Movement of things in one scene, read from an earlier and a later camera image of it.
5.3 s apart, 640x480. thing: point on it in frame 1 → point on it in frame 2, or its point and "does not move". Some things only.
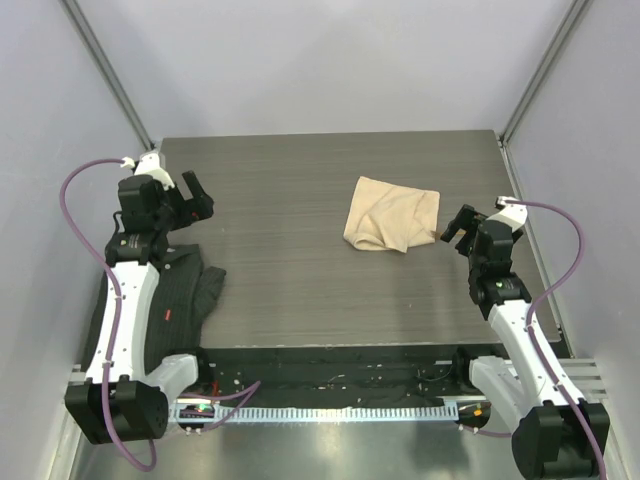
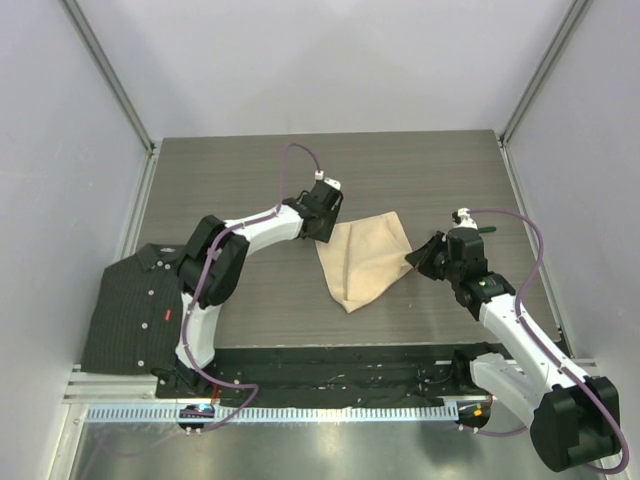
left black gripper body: x=174 y=212 → x=324 y=231
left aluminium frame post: x=91 y=42 does not move
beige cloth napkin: x=384 y=216 → x=365 y=259
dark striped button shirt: x=173 y=306 does not move
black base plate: x=341 y=373 does not move
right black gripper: x=465 y=218 → x=421 y=260
